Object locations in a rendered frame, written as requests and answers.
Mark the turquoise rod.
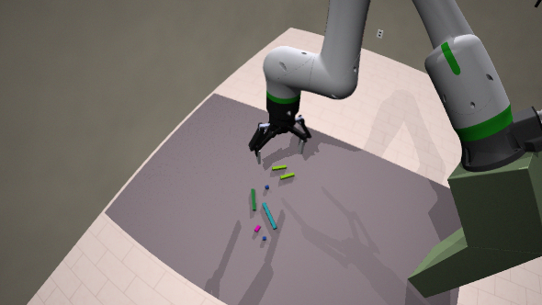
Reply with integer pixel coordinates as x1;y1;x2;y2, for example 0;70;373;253
262;202;277;230

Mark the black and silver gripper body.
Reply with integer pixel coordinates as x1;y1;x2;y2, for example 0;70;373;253
267;114;296;135

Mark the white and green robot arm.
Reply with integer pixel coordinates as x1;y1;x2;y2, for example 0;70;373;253
263;0;542;172

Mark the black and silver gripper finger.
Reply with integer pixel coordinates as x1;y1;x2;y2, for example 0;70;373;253
249;122;281;164
286;115;311;154

